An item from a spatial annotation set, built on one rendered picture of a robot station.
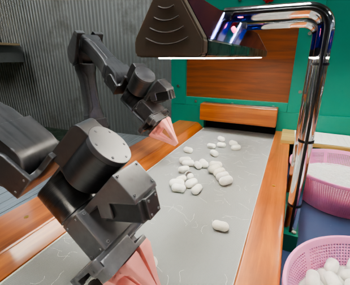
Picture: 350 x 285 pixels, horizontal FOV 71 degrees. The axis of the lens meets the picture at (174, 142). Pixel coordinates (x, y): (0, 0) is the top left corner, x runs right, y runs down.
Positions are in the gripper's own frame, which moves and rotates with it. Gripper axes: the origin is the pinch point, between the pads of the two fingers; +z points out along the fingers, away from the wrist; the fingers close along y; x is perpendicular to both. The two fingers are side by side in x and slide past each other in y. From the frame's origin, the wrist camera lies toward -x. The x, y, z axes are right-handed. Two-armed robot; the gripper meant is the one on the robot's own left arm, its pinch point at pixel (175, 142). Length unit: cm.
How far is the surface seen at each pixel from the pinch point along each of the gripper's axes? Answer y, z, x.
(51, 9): 199, -257, 114
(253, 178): 2.1, 21.4, -8.6
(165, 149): 8.6, -1.6, 9.3
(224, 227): -22.3, 19.2, -8.5
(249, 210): -13.0, 22.4, -9.4
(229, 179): -4.6, 16.5, -6.6
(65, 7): 200, -239, 97
